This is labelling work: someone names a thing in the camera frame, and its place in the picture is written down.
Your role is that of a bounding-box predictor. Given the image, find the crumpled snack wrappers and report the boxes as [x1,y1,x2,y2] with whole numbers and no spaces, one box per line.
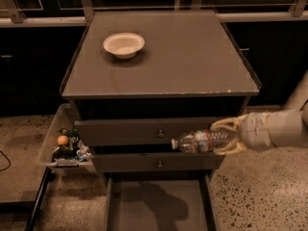
[52,141,91,162]

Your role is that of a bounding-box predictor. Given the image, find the grey bottom drawer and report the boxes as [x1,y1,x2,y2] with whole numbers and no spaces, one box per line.
[103,171,221,231]

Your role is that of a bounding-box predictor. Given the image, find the metal railing frame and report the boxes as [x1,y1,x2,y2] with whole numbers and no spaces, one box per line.
[0,0,308,27]

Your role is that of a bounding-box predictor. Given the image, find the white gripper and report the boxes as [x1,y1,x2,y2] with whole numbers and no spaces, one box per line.
[210,113,273,155]

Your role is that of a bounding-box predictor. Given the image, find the clear plastic storage bin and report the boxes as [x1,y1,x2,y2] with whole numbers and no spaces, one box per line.
[38,104,95,174]

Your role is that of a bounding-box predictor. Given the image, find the grey top drawer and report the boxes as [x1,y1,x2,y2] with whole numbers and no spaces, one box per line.
[74,116,220,146]

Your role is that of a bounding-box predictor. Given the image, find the black cable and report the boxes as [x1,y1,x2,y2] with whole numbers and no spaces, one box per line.
[0,149,12,172]

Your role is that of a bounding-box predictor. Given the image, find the grey drawer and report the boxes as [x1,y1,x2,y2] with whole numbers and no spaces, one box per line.
[74,116,220,146]
[103,171,221,231]
[92,152,224,172]

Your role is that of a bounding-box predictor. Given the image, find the orange ball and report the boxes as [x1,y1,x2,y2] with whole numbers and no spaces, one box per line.
[57,136,69,145]

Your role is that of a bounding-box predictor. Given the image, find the grey middle drawer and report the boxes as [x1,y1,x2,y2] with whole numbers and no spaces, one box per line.
[92,152,224,172]

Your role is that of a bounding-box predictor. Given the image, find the grey drawer cabinet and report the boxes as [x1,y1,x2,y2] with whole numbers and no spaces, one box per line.
[59,10,263,178]

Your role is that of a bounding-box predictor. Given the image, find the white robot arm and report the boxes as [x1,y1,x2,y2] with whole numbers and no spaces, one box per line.
[211,71,308,151]

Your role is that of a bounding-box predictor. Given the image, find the green toy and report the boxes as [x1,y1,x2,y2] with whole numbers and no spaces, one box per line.
[59,128,80,148]

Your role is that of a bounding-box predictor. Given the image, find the black floor rail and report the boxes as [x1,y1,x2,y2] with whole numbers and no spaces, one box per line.
[24,167,52,231]

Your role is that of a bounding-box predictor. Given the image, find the clear plastic water bottle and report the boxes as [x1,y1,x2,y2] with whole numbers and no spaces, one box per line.
[171,130,235,154]

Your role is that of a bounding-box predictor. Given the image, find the white paper bowl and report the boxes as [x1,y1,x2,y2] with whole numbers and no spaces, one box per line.
[102,33,145,60]

